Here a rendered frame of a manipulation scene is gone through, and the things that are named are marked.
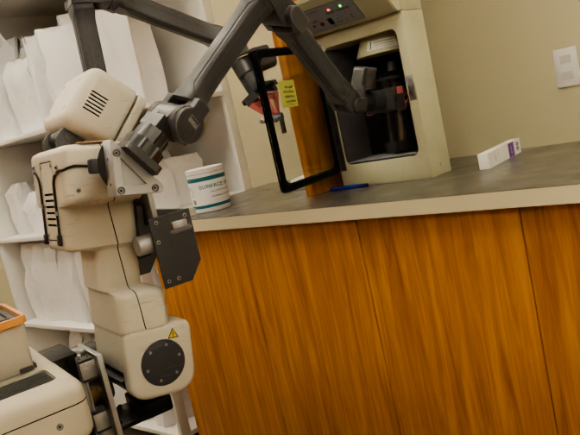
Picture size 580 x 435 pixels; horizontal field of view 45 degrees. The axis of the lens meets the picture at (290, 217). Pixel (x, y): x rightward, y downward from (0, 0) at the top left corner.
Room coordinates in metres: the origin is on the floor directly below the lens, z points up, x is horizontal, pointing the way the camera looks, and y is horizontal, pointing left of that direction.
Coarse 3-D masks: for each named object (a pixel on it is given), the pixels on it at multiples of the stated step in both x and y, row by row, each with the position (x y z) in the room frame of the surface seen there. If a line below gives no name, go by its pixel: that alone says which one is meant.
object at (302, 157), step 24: (264, 48) 1.95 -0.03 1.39; (264, 72) 1.93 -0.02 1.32; (288, 72) 2.01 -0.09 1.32; (288, 96) 2.00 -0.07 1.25; (312, 96) 2.09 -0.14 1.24; (288, 120) 1.98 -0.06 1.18; (312, 120) 2.07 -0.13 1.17; (288, 144) 1.96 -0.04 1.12; (312, 144) 2.05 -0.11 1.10; (288, 168) 1.94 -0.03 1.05; (312, 168) 2.03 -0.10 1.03
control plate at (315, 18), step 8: (336, 0) 1.97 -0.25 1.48; (344, 0) 1.96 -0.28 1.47; (320, 8) 2.01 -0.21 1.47; (328, 8) 2.00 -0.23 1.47; (336, 8) 1.99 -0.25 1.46; (344, 8) 1.98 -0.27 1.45; (352, 8) 1.97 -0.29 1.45; (312, 16) 2.05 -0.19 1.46; (320, 16) 2.04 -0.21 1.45; (328, 16) 2.03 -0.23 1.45; (336, 16) 2.02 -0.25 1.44; (352, 16) 2.00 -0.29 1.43; (360, 16) 1.99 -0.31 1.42; (312, 24) 2.08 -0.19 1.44; (328, 24) 2.06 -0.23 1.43; (336, 24) 2.05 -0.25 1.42; (312, 32) 2.11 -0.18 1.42
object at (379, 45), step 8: (392, 32) 2.05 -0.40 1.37; (368, 40) 2.06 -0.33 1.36; (376, 40) 2.04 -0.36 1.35; (384, 40) 2.03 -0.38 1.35; (392, 40) 2.03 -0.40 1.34; (360, 48) 2.09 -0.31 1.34; (368, 48) 2.05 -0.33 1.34; (376, 48) 2.03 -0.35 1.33; (384, 48) 2.03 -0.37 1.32; (392, 48) 2.02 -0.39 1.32; (360, 56) 2.08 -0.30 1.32; (368, 56) 2.18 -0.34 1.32; (376, 56) 2.19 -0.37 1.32
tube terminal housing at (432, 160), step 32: (416, 0) 2.01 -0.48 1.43; (352, 32) 2.06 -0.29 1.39; (384, 32) 2.03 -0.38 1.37; (416, 32) 1.98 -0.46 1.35; (416, 64) 1.96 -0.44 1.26; (416, 96) 1.94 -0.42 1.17; (416, 128) 1.96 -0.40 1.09; (384, 160) 2.04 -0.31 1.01; (416, 160) 1.97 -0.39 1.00; (448, 160) 2.02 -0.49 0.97
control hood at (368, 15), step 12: (300, 0) 2.02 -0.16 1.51; (312, 0) 2.00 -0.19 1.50; (324, 0) 1.99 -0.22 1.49; (360, 0) 1.94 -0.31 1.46; (372, 0) 1.92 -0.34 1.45; (384, 0) 1.91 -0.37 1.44; (396, 0) 1.93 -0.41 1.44; (372, 12) 1.96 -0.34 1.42; (384, 12) 1.94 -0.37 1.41; (348, 24) 2.03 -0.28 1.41
